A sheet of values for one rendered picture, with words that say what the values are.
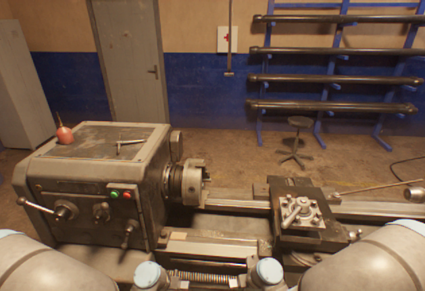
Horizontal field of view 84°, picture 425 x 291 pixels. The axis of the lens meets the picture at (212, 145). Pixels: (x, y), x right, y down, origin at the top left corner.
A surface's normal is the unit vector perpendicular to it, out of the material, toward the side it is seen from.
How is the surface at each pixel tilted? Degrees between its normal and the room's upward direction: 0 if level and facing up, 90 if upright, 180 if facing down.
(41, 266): 20
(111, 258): 32
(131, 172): 45
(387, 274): 25
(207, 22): 90
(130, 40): 90
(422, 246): 15
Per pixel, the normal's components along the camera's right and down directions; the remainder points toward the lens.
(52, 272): 0.48, -0.78
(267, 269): 0.14, -0.68
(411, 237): -0.04, -0.91
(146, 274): -0.13, -0.67
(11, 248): 0.10, -0.96
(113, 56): -0.10, 0.48
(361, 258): -0.50, -0.79
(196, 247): -0.06, -0.43
